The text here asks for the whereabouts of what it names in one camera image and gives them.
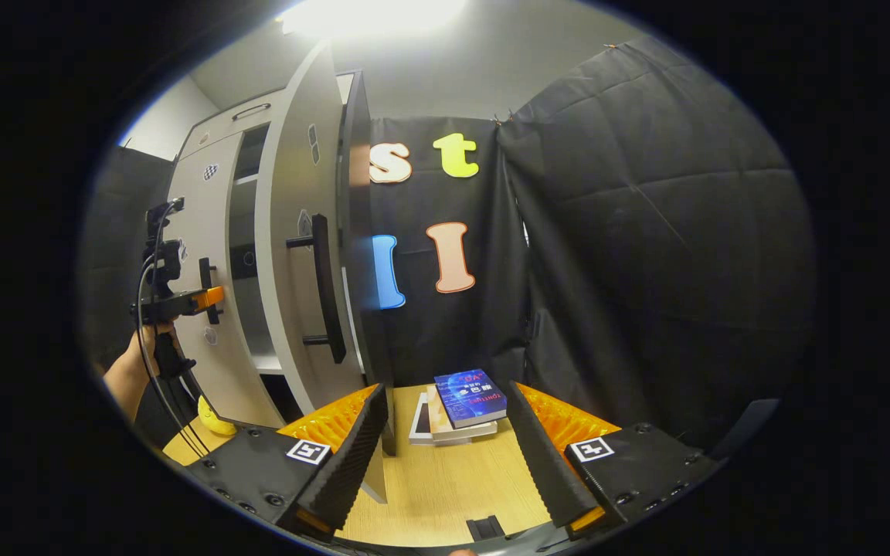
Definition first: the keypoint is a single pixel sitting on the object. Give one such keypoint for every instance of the white double-door shoe cabinet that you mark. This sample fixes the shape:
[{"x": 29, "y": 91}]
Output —
[{"x": 205, "y": 139}]

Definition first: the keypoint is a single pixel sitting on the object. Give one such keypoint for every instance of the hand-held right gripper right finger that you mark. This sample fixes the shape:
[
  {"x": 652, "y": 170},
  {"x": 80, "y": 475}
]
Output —
[{"x": 541, "y": 463}]

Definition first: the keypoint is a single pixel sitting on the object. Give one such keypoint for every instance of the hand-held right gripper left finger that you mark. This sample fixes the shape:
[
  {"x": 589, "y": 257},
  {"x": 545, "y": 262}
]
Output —
[{"x": 352, "y": 471}]

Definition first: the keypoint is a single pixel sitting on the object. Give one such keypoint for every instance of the white door with twin stickers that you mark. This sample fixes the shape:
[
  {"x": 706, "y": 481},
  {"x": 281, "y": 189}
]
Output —
[{"x": 283, "y": 293}]

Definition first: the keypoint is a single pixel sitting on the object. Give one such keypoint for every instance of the black backdrop cloth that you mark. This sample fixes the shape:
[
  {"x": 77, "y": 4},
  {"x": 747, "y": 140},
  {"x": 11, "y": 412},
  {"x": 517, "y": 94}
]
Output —
[{"x": 646, "y": 232}]

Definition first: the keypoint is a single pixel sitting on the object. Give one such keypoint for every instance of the blue book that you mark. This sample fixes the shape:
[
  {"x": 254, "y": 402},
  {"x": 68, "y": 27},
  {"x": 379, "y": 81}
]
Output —
[{"x": 468, "y": 398}]

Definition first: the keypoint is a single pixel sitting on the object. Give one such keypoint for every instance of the large ceiling light panel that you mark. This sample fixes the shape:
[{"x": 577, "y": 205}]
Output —
[{"x": 375, "y": 15}]

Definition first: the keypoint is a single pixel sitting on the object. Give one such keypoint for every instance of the yellow plush toy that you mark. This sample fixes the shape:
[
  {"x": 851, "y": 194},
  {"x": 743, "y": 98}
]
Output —
[{"x": 213, "y": 421}]

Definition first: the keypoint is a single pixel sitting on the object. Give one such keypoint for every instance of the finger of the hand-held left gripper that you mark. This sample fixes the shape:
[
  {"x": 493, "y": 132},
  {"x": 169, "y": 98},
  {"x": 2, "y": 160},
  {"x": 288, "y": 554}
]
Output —
[{"x": 209, "y": 297}]

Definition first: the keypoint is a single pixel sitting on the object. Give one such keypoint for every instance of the white door with checkered sticker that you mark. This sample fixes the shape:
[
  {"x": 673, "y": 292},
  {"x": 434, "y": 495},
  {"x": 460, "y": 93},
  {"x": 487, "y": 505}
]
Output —
[{"x": 202, "y": 224}]

